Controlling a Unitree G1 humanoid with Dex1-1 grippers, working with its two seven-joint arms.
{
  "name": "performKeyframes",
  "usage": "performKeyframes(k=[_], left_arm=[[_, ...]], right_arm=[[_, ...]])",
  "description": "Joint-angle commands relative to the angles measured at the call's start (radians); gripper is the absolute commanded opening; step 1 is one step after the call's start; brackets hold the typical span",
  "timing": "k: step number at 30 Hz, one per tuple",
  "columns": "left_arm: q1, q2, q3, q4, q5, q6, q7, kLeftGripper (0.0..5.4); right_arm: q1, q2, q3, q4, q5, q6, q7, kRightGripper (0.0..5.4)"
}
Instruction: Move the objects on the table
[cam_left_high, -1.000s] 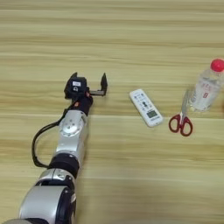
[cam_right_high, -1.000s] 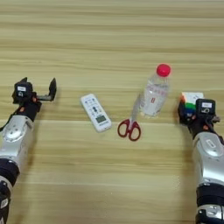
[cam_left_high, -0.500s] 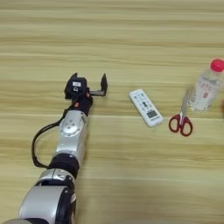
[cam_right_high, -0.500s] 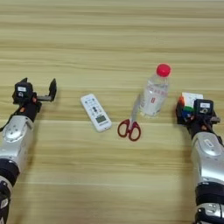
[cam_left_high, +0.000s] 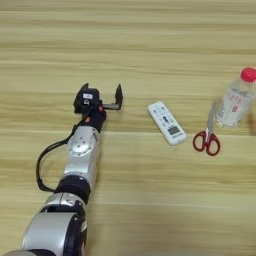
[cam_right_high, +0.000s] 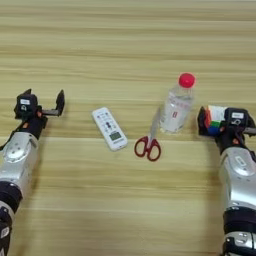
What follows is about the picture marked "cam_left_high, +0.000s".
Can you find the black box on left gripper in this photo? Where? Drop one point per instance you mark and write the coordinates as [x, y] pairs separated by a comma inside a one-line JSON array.
[[86, 100]]

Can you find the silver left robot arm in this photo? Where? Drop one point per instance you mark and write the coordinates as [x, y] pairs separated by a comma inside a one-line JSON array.
[[81, 156]]

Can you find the white remote control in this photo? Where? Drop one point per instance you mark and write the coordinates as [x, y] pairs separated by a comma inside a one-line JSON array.
[[166, 123]]

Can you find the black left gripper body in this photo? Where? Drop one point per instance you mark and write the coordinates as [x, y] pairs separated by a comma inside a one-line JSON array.
[[95, 120]]

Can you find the clear bottle with red cap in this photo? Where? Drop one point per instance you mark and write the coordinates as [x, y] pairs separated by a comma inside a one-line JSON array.
[[235, 105]]

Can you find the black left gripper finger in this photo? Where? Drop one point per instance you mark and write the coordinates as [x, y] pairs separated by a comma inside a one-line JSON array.
[[119, 96], [84, 86]]

